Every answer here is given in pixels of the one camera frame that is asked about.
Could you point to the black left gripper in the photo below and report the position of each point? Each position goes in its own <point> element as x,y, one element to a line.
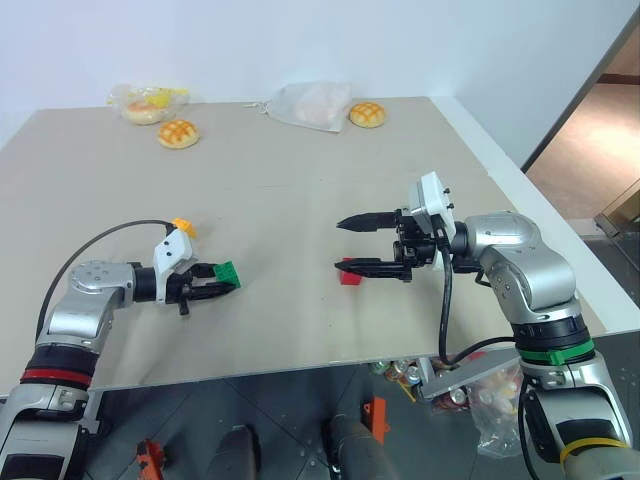
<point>183,291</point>

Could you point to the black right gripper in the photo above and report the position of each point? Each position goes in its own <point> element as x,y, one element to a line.
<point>415,250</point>

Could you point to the green cube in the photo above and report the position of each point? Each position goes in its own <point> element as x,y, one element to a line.
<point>227,274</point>

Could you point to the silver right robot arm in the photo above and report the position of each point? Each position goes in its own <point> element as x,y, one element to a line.
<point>530,265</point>

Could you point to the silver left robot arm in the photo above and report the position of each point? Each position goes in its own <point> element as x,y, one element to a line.
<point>85,300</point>

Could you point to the red cube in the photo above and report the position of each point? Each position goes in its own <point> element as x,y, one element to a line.
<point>349,279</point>

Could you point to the yellow cube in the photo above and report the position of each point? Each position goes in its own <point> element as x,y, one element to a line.
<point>183,226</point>

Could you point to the pile of drink cans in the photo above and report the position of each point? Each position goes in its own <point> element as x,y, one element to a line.
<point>400,372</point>

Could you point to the golden pineapple bun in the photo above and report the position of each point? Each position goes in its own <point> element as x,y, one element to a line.
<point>368,114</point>
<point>179,134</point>

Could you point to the orange plastic clamp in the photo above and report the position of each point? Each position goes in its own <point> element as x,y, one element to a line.
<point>149,457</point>
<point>376,417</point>

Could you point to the dark rounded shape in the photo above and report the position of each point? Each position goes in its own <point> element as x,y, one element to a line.
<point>240,452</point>
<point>352,450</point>

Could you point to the clear plastic bag with bread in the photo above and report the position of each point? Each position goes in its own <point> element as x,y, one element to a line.
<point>147,105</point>

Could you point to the bag of cans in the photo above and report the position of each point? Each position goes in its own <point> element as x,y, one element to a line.
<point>495,415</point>

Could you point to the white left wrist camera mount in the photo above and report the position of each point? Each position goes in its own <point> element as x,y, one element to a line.
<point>172,252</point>

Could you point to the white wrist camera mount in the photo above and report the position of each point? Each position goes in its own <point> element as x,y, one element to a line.
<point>432,197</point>
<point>172,252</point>

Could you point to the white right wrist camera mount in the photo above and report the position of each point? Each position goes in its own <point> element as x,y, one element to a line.
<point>432,197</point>

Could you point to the grey metal bracket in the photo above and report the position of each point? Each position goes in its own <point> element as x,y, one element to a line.
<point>465,377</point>

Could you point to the black metal furniture frame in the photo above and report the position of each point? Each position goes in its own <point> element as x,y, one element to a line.
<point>620,207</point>

